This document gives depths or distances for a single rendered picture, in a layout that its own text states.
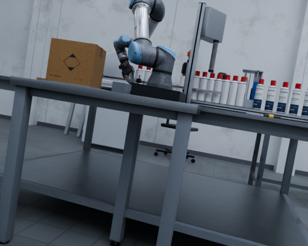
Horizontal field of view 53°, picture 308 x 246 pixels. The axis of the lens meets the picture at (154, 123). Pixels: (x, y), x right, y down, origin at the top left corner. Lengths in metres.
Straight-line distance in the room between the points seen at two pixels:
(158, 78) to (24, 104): 0.71
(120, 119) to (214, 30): 2.84
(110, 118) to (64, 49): 2.75
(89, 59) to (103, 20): 4.62
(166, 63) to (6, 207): 1.11
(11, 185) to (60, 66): 0.81
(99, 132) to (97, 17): 2.75
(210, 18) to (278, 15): 4.21
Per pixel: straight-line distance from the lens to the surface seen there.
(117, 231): 1.77
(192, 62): 2.06
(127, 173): 1.67
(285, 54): 6.11
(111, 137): 4.72
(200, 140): 5.92
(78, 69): 2.03
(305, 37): 5.97
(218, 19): 2.16
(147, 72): 2.27
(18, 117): 1.62
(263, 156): 3.33
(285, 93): 2.15
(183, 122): 1.33
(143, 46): 1.72
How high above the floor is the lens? 0.80
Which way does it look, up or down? 3 degrees down
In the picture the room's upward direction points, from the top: 9 degrees clockwise
